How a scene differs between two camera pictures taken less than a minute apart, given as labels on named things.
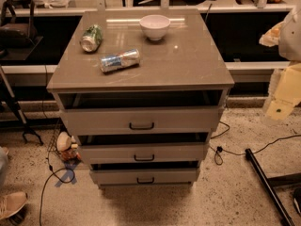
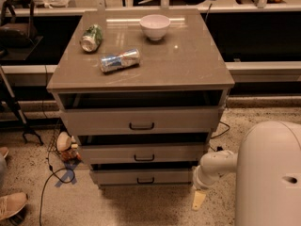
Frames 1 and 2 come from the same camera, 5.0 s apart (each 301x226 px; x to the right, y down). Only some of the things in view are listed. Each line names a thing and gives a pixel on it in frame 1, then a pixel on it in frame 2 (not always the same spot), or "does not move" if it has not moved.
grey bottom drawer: (145, 177) does not move
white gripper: (292, 38) to (198, 182)
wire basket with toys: (61, 142) does not move
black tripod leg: (7, 89) does not move
